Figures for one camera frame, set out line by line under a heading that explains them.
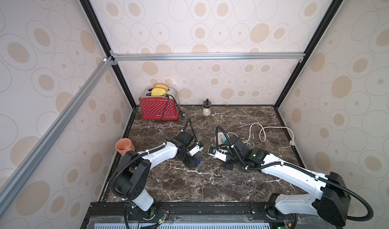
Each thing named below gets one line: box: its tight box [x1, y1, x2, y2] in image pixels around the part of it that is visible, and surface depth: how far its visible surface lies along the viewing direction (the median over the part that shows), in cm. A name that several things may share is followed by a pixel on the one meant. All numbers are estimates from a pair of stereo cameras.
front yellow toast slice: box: [150, 87, 167, 97], surface depth 105 cm
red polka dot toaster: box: [138, 88, 181, 121], surface depth 105 cm
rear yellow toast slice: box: [154, 83, 169, 93], surface depth 108 cm
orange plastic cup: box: [115, 137, 136, 157], surface depth 91 cm
